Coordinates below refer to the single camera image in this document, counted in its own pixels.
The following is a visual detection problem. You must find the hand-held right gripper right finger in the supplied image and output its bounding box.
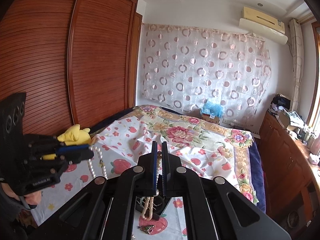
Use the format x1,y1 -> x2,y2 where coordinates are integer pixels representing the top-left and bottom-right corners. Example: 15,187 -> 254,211
161,141 -> 292,240

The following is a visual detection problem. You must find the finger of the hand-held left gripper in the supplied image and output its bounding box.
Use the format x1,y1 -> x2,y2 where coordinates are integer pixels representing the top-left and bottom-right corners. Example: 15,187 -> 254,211
66,150 -> 94,164
56,144 -> 91,155

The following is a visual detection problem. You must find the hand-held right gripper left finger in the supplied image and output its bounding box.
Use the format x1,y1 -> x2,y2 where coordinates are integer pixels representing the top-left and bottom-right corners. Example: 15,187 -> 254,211
37,141 -> 159,240

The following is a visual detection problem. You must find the white pearl necklace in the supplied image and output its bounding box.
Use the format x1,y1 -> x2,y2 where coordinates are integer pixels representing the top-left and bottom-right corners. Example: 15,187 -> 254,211
87,147 -> 109,180

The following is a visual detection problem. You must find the black cardboard box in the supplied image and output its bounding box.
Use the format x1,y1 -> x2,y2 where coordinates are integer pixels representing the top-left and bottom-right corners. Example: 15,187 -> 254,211
136,196 -> 168,222

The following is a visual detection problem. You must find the person's left hand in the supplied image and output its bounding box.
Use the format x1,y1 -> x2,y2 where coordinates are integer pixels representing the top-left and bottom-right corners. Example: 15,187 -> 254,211
5,188 -> 43,209

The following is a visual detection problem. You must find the yellow plush toy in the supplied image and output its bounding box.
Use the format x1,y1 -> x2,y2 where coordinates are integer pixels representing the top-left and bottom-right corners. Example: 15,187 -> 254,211
41,124 -> 91,160

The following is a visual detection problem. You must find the floral blanket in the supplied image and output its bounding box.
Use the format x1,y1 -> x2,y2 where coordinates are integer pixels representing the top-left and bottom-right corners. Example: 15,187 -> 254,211
132,104 -> 261,206

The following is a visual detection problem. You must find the strawberry print cloth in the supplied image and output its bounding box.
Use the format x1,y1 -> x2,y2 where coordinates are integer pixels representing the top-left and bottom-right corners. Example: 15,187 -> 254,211
30,119 -> 216,240

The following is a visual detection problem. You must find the purple crystal brooch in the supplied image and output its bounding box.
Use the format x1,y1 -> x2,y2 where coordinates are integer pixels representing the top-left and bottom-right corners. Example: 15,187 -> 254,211
137,225 -> 156,235

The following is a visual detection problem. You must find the small cardboard box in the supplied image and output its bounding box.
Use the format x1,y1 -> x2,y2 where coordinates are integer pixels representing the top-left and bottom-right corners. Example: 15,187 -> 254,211
201,114 -> 221,125

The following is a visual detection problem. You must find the blue plastic bag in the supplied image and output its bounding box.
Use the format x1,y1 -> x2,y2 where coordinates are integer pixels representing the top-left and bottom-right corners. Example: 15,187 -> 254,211
201,100 -> 223,117

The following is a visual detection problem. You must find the wooden slatted wardrobe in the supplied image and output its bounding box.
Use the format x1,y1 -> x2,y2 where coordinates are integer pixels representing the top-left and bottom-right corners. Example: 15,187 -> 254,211
0,0 -> 143,140

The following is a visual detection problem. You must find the circle pattern sheer curtain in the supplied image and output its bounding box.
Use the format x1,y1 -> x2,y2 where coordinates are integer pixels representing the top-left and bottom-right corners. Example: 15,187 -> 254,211
141,23 -> 272,117

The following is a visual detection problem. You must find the wooden low cabinet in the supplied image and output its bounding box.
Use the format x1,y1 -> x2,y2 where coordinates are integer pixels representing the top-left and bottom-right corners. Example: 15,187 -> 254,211
257,111 -> 320,228

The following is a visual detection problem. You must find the pile of dark clothes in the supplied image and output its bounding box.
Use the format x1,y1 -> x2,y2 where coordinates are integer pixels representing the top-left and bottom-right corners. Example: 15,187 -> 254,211
271,94 -> 292,113

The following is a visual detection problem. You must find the metal bowl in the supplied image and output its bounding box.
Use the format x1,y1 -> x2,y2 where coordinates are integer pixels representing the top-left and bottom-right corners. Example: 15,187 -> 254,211
287,210 -> 301,228

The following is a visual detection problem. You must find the tissue box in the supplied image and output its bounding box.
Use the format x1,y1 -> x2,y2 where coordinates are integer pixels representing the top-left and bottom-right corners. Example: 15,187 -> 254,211
308,152 -> 320,166

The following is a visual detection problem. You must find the beige window curtain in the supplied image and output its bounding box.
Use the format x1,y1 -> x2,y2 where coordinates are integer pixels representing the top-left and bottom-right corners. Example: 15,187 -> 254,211
289,19 -> 304,113

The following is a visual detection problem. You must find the wooden framed window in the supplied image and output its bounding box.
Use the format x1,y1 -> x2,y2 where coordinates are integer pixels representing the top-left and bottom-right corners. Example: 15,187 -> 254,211
306,17 -> 320,132

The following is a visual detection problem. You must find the wall air conditioner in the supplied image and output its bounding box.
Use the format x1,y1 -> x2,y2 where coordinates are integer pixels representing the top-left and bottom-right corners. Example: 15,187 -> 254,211
239,6 -> 289,46

